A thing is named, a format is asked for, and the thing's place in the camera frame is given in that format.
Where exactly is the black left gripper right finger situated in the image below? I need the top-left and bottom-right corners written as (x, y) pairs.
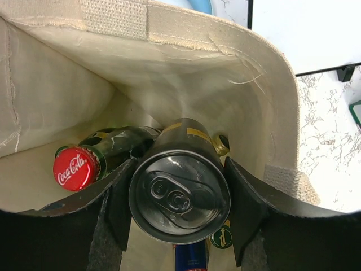
top-left (224, 158), bottom-right (360, 270)

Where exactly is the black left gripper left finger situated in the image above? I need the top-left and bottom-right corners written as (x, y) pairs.
top-left (1, 159), bottom-right (137, 270)

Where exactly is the cola bottle red cap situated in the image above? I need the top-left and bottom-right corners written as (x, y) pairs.
top-left (53, 126), bottom-right (161, 191)

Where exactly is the silver blue energy drink can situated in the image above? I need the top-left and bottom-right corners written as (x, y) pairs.
top-left (174, 240), bottom-right (209, 271)

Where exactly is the black yellow label can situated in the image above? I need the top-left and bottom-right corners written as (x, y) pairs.
top-left (129, 118), bottom-right (231, 244)

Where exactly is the beige canvas tote bag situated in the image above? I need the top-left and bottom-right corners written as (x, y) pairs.
top-left (1, 1), bottom-right (320, 270)

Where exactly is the small white whiteboard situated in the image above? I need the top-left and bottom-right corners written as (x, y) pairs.
top-left (248, 1), bottom-right (360, 82)

